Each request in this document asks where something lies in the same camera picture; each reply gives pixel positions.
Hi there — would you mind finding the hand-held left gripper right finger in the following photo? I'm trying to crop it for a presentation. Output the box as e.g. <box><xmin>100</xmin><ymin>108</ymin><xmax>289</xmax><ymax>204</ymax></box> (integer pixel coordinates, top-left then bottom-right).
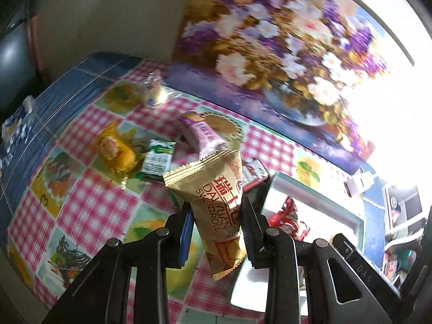
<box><xmin>241</xmin><ymin>194</ymin><xmax>402</xmax><ymax>324</ymax></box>

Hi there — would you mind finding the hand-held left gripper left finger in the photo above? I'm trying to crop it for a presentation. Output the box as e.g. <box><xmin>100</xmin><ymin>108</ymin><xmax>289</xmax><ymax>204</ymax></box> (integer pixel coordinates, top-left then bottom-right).
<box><xmin>40</xmin><ymin>206</ymin><xmax>194</xmax><ymax>324</ymax></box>

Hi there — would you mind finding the large red snack packet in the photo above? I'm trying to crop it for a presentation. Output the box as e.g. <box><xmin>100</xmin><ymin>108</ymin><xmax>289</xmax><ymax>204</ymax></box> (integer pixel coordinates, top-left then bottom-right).
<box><xmin>268</xmin><ymin>196</ymin><xmax>311</xmax><ymax>242</ymax></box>

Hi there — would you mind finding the tan swiss roll packet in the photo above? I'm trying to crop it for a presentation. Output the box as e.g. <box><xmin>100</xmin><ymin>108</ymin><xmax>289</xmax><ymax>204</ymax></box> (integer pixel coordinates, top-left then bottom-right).
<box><xmin>163</xmin><ymin>149</ymin><xmax>247</xmax><ymax>280</ymax></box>

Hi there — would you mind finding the white tray with teal rim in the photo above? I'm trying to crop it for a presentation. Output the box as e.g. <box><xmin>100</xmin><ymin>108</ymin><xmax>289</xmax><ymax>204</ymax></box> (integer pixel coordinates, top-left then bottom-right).
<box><xmin>229</xmin><ymin>171</ymin><xmax>367</xmax><ymax>313</ymax></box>

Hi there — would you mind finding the clear packet with white bun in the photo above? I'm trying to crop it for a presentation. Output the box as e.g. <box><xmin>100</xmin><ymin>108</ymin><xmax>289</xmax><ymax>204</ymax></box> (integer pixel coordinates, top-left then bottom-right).
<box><xmin>140</xmin><ymin>70</ymin><xmax>184</xmax><ymax>109</ymax></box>

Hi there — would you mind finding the colourful printed packet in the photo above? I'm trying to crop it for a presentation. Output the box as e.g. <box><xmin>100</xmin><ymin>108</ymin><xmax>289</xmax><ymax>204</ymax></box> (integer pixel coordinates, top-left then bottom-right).
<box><xmin>383</xmin><ymin>248</ymin><xmax>417</xmax><ymax>282</ymax></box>

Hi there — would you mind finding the small dark red snack packet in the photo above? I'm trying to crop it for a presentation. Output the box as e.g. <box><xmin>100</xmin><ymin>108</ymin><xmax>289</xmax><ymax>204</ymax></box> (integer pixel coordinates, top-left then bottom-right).
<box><xmin>241</xmin><ymin>158</ymin><xmax>269</xmax><ymax>191</ymax></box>

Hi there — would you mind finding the white printed box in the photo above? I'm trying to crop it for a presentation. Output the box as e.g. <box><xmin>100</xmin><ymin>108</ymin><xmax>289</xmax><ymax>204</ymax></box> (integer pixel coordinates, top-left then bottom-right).
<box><xmin>385</xmin><ymin>184</ymin><xmax>427</xmax><ymax>232</ymax></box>

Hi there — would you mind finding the green and white snack packet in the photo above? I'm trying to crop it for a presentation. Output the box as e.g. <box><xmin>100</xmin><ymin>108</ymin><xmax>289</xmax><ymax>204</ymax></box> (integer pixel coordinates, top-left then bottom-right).
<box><xmin>140</xmin><ymin>138</ymin><xmax>176</xmax><ymax>178</ymax></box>

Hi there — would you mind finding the white charger plug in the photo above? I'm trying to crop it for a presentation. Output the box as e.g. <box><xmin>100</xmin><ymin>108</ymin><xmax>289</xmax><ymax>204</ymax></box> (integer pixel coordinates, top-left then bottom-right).
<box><xmin>344</xmin><ymin>170</ymin><xmax>375</xmax><ymax>198</ymax></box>

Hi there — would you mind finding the pink checked printed tablecloth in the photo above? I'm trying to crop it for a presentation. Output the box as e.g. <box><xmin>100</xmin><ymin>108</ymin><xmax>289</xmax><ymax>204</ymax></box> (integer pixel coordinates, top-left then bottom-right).
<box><xmin>7</xmin><ymin>57</ymin><xmax>368</xmax><ymax>324</ymax></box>

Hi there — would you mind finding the purple snack packet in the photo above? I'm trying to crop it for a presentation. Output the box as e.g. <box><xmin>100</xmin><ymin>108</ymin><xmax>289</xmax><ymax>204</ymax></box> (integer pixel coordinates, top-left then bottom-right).
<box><xmin>175</xmin><ymin>112</ymin><xmax>233</xmax><ymax>161</ymax></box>

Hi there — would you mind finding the yellow snack packet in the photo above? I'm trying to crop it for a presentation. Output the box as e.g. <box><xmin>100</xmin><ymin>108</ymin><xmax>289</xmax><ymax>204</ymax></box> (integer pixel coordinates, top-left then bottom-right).
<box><xmin>96</xmin><ymin>121</ymin><xmax>147</xmax><ymax>190</ymax></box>

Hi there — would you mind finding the blue plaid sheet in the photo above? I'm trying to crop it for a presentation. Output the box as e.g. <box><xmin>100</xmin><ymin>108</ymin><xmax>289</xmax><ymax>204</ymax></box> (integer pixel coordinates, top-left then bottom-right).
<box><xmin>0</xmin><ymin>52</ymin><xmax>389</xmax><ymax>244</ymax></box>

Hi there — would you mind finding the flower painting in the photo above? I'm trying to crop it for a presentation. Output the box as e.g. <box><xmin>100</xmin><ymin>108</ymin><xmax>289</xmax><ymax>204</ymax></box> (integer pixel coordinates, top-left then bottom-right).
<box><xmin>167</xmin><ymin>0</ymin><xmax>416</xmax><ymax>173</ymax></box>

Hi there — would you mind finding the blue and white tissue pack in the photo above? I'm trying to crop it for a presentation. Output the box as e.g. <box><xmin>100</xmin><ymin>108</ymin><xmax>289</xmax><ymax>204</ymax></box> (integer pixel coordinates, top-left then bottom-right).
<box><xmin>0</xmin><ymin>95</ymin><xmax>36</xmax><ymax>142</ymax></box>

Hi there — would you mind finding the dark monitor screen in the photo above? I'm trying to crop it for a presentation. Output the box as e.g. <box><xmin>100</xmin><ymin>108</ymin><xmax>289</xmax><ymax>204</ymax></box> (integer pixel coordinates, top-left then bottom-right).
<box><xmin>0</xmin><ymin>0</ymin><xmax>44</xmax><ymax>109</ymax></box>

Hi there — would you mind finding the brown wooden post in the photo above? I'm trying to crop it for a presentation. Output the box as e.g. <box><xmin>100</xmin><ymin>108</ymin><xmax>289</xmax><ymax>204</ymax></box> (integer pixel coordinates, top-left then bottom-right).
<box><xmin>27</xmin><ymin>17</ymin><xmax>51</xmax><ymax>82</ymax></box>

